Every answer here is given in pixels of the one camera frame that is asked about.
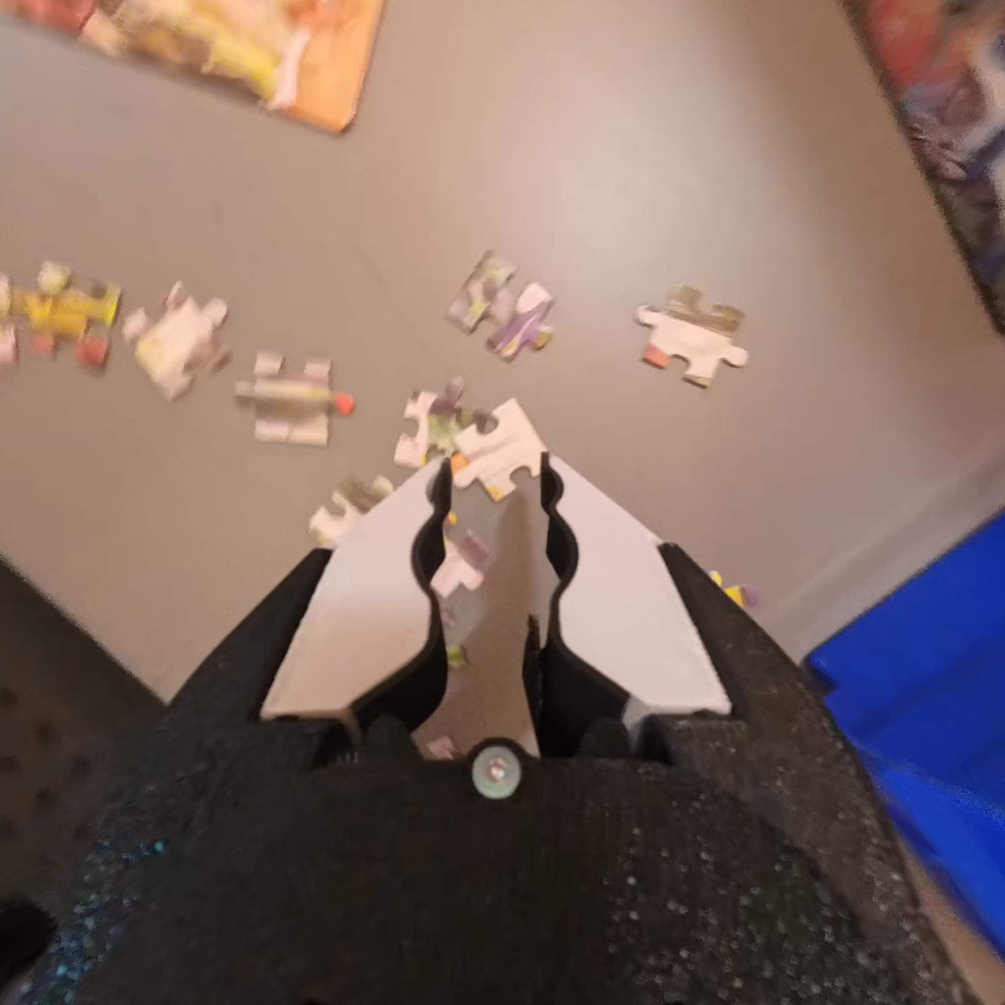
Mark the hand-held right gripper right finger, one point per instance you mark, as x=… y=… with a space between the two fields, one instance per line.
x=636 y=620

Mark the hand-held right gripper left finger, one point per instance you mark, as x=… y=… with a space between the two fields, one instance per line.
x=353 y=620

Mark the mostly white puzzle piece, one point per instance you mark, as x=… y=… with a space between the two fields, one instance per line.
x=502 y=451

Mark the jigsaw pieces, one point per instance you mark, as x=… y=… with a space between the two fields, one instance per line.
x=290 y=400

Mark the jigsaw puzzle frame board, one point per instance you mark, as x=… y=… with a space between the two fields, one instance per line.
x=314 y=55

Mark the blue plastic bin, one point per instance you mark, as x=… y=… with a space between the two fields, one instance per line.
x=926 y=707

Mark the illustrated puzzle box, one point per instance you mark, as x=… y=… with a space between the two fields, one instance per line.
x=942 y=118

